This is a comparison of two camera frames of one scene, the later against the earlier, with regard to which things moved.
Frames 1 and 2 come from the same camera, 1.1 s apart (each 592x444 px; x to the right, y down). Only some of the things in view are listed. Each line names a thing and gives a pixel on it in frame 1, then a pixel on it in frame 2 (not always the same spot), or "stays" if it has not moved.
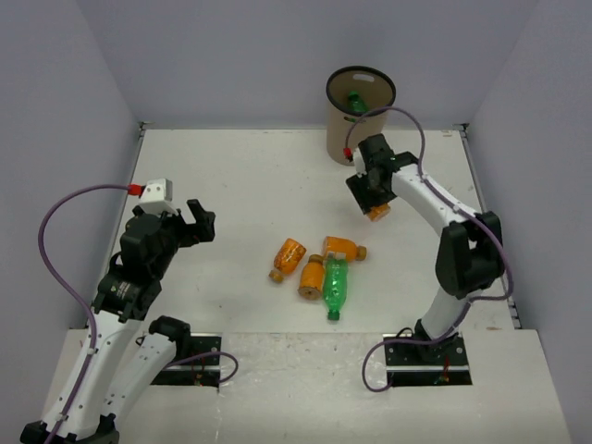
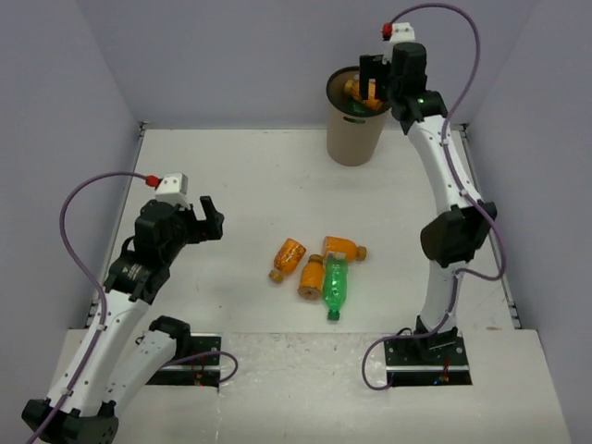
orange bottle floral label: x=287 y=258 stays
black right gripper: x=366 y=201 -> x=371 y=67
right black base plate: x=440 y=363 stays
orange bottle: x=312 y=277 stays
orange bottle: x=379 y=212 -> x=352 y=88
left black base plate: x=203 y=371 stays
